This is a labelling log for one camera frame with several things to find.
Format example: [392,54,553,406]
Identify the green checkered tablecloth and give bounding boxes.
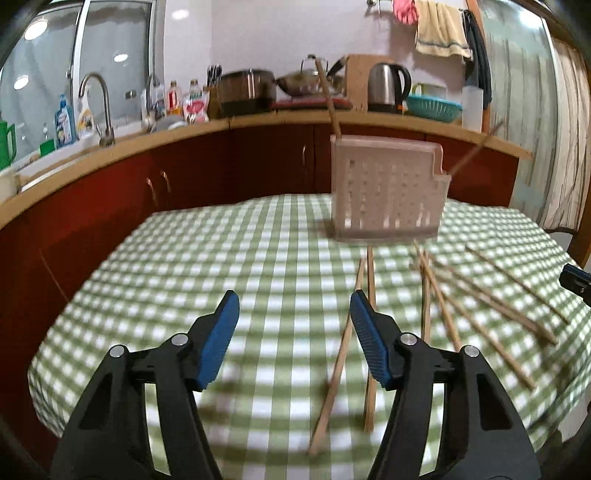
[28,193,591,480]

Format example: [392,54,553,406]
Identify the cream hanging towel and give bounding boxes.
[414,0,472,59]

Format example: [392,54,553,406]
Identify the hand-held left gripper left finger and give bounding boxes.
[51,290,241,480]

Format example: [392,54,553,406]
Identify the dark hanging cloth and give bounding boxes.
[463,9,492,109]

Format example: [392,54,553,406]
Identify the red label bottle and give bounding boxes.
[166,80,182,116]

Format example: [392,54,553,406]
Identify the blue dish soap bottle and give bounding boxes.
[54,95,77,148]

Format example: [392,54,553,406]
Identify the pink white refill pouch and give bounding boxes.
[182,90,209,124]

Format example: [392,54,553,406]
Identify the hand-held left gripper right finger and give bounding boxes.
[349,290,542,480]

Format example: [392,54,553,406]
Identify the pink rubber gloves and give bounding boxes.
[392,0,420,25]

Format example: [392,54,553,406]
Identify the wooden knife block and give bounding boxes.
[205,65,223,118]

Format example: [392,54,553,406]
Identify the wooden framed glass door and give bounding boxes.
[466,0,591,232]

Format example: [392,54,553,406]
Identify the green white mug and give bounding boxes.
[411,82,446,100]

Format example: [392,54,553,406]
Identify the black silver rice cooker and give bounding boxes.
[217,69,278,116]

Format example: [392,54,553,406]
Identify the yellow label spray bottle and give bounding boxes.
[76,90,98,139]

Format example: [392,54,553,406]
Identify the white perforated utensil holder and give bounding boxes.
[329,135,452,244]

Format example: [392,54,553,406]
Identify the wooden cutting board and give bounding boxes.
[345,54,395,112]

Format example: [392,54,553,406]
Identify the white plastic bottle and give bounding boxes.
[462,84,485,131]

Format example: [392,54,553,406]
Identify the tall steel kitchen faucet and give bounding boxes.
[78,72,116,147]

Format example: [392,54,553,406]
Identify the small steel faucet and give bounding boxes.
[145,74,161,118]

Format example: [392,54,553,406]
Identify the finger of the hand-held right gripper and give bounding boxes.
[558,264,591,306]

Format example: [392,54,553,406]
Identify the red induction cooktop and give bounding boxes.
[272,96,354,112]

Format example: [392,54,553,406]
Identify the steel electric kettle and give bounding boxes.
[367,62,413,114]

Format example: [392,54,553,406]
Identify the striped curtain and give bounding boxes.
[540,37,591,232]

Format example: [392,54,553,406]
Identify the teal plastic colander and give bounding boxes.
[405,95,463,123]

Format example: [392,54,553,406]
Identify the dishes beside sink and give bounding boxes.
[143,113,188,134]

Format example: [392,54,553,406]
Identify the wooden kitchen countertop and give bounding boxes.
[0,108,534,227]

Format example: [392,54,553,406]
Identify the green plastic jug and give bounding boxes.
[0,119,18,171]

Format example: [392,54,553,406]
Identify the steel wok with lid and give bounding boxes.
[276,54,347,97]

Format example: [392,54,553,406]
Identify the sliding glass window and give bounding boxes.
[0,0,155,153]

